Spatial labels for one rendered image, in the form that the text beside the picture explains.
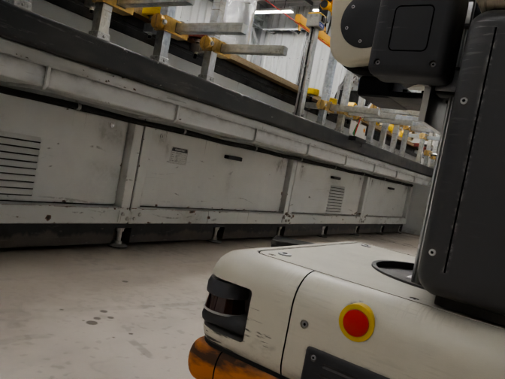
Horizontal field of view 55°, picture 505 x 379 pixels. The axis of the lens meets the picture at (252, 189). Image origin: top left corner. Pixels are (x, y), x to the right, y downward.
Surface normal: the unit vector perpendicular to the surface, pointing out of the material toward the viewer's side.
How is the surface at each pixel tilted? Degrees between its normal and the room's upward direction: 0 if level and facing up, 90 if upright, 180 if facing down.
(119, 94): 90
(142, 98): 90
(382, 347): 90
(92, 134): 90
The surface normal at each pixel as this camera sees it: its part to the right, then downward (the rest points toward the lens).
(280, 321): -0.55, -0.06
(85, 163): 0.81, 0.18
